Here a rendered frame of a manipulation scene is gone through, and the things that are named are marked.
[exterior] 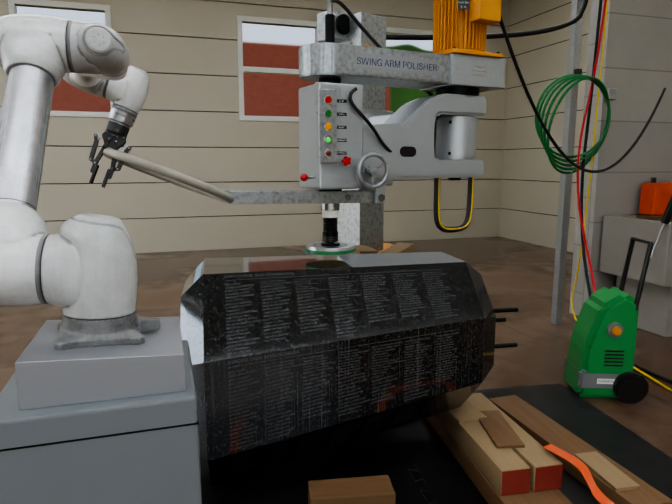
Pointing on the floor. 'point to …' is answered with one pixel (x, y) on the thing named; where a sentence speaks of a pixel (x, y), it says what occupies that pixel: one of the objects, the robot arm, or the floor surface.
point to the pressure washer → (608, 341)
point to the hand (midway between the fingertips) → (100, 176)
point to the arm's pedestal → (102, 449)
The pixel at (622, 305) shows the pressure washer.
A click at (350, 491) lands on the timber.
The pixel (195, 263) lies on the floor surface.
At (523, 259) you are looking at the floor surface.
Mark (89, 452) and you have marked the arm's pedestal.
